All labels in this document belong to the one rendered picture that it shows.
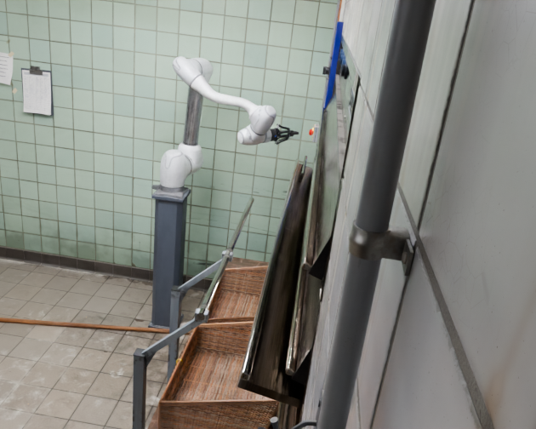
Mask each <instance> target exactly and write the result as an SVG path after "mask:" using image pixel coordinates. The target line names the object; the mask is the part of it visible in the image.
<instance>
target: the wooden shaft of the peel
mask: <svg viewBox="0 0 536 429"><path fill-rule="evenodd" d="M0 322H3V323H27V324H40V325H52V326H65V327H77V328H90V329H114V330H127V331H139V332H152V333H164V334H169V329H154V328H142V327H129V326H117V325H104V324H92V323H68V322H56V321H43V320H31V319H18V318H6V317H0Z"/></svg>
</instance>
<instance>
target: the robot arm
mask: <svg viewBox="0 0 536 429"><path fill-rule="evenodd" d="M173 68H174V71H175V72H176V74H177V75H178V76H179V77H180V78H181V80H182V81H183V82H185V83H186V84H187V85H188V86H189V89H188V97H187V105H186V113H185V127H184V135H183V141H182V142H181V143H180V144H179V146H178V150H168V151H166V152H165V153H164V155H163V157H162V160H161V165H160V185H152V187H151V188H152V189H154V190H157V191H156V192H155V195H156V196H165V197H177V198H183V196H184V195H185V193H186V192H187V191H189V188H187V187H185V179H186V178H187V176H189V175H191V174H194V173H196V172H197V171H198V170H199V169H200V168H201V167H202V164H203V155H202V148H201V147H200V146H199V144H198V137H199V130H200V123H201V116H202V103H203V96H204V97H205V98H207V99H208V100H211V101H212V102H214V103H218V104H222V105H228V106H237V107H241V108H243V109H245V110H246V111H247V112H248V115H249V119H250V121H251V124H250V125H248V126H247V127H246V128H245V129H242V130H240V131H239V132H238V134H237V138H238V141H239V142H240V143H241V144H242V145H245V146H254V145H258V144H260V143H268V142H270V141H275V144H276V145H278V144H280V143H282V142H284V141H286V140H289V137H291V136H294V135H295V134H299V132H297V131H293V130H290V128H287V127H283V126H281V125H280V124H277V127H276V128H274V129H271V126H272V124H273V123H274V122H275V119H276V116H277V113H276V110H275V109H274V108H273V107H272V106H257V105H255V104H254V103H252V102H251V101H249V100H246V99H244V98H240V97H236V96H231V95H227V94H220V93H218V92H216V91H214V90H213V89H212V88H211V87H210V86H209V84H208V82H209V80H210V78H211V76H212V74H213V66H212V64H211V63H210V62H209V61H208V60H206V59H204V58H192V59H186V58H185V57H182V56H180V57H177V58H175V60H174V61H173ZM279 128H282V129H286V130H281V131H280V130H279ZM286 133H288V134H286ZM283 137H285V138H283ZM279 138H282V139H280V140H278V139H279Z"/></svg>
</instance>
